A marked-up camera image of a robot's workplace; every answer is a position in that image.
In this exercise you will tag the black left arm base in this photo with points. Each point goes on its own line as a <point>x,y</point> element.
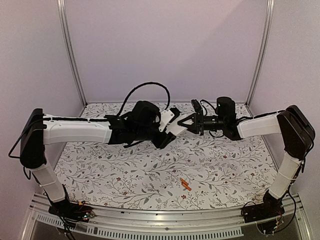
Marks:
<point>76,212</point>

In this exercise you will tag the floral patterned table mat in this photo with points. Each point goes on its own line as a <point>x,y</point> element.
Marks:
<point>220,172</point>

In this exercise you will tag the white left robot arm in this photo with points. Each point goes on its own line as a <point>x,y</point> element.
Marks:
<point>142,124</point>

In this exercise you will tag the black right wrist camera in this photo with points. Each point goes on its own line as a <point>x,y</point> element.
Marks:
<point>197,106</point>

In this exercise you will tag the aluminium front rail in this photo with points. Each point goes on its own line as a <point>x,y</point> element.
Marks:
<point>130,224</point>

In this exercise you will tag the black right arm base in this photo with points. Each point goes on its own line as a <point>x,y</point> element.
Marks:
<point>269,208</point>

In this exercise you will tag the aluminium frame post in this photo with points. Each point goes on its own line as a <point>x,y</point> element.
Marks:
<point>262,51</point>
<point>63,18</point>

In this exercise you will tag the right aluminium frame post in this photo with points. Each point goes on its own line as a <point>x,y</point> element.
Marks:
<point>262,51</point>

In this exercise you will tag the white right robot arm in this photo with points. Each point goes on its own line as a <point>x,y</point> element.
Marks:
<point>287,132</point>

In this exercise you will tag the white remote control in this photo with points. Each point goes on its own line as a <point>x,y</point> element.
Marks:
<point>174,128</point>

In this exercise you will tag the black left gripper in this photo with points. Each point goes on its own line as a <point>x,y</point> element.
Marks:
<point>166,138</point>

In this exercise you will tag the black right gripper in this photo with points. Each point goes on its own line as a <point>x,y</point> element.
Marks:
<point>199,123</point>

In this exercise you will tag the left aluminium frame post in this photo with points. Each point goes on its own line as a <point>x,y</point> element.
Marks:
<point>63,18</point>

